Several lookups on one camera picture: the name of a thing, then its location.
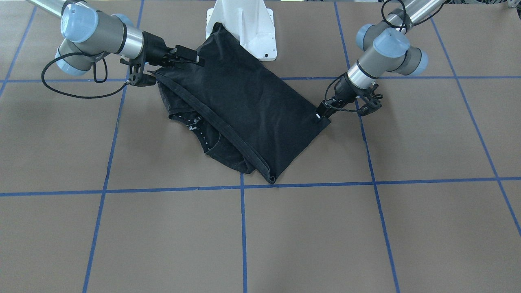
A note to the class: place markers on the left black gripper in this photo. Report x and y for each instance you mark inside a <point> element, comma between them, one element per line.
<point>343,90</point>

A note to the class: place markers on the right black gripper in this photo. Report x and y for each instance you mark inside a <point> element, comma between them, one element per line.
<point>154,47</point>

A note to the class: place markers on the black graphic t-shirt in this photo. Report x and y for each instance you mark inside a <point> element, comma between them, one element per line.
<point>243,115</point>

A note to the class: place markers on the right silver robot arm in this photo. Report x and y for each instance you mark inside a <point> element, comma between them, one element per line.
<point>90,35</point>

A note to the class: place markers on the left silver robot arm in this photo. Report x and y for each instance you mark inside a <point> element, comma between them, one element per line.
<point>385,49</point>

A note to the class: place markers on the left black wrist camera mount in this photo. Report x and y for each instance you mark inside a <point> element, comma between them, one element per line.
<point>372,100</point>

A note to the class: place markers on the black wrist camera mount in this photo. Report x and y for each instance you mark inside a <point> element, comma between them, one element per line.
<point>372,100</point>
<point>137,76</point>

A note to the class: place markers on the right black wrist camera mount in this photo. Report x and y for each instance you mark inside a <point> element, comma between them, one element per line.
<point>137,76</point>

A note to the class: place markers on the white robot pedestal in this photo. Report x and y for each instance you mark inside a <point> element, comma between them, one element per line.
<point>250,22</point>

